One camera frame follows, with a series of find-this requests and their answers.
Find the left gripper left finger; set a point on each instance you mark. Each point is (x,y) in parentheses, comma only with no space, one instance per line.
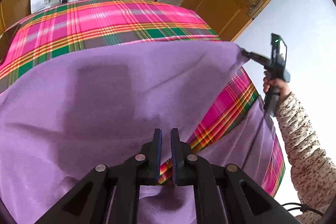
(141,169)

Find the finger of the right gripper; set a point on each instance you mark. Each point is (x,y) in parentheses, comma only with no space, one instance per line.
(260,59)

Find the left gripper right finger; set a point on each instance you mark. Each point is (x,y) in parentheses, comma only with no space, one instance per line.
(192,170)

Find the purple fleece garment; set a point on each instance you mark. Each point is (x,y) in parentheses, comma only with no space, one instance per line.
(99,106)

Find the floral sleeve right forearm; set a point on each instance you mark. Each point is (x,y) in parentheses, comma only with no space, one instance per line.
(312,172)

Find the person's right hand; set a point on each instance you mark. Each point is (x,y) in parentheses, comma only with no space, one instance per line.
(278,83)

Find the pink green plaid tablecloth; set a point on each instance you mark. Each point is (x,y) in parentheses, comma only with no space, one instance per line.
(93,24)

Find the wooden wardrobe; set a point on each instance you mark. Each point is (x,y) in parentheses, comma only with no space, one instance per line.
(15,3)

